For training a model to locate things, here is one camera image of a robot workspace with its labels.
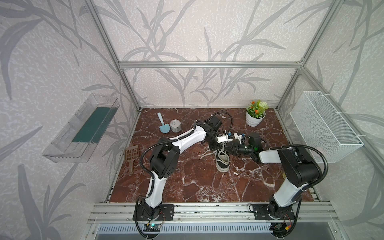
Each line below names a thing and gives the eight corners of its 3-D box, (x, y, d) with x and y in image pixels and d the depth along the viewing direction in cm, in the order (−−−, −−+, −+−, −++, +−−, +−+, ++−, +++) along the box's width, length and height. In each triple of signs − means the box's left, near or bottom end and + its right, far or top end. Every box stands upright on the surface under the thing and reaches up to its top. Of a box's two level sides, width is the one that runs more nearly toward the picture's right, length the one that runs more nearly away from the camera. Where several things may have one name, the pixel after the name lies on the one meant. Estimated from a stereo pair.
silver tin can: (170, 133, 108) (169, 128, 103) (172, 124, 113) (170, 119, 108) (180, 133, 108) (179, 128, 103) (181, 124, 113) (180, 119, 108)
